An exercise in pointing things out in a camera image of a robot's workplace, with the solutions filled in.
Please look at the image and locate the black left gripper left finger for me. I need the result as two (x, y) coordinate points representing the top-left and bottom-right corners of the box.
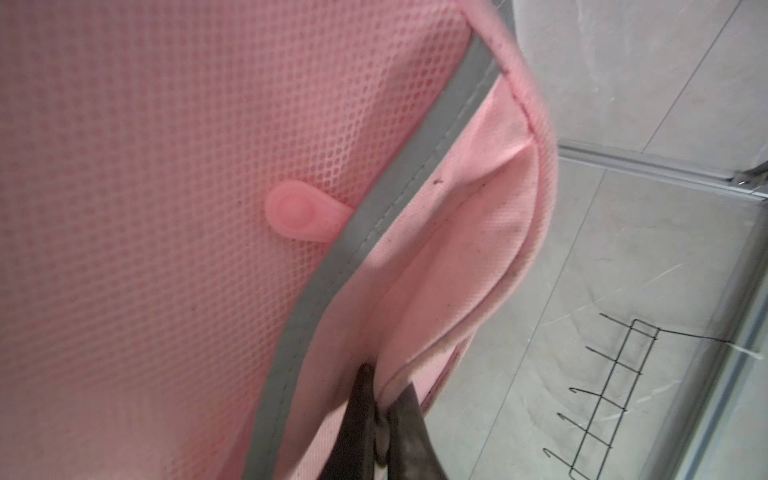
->
(318, 364), (376, 480)

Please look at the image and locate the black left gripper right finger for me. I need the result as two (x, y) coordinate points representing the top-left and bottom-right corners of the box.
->
(386, 384), (448, 480)

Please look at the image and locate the pink school backpack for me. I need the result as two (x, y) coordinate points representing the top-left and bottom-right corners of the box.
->
(1, 1), (557, 479)

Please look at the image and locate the black wire hook rack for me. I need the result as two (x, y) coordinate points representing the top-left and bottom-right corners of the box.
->
(542, 313), (733, 479)

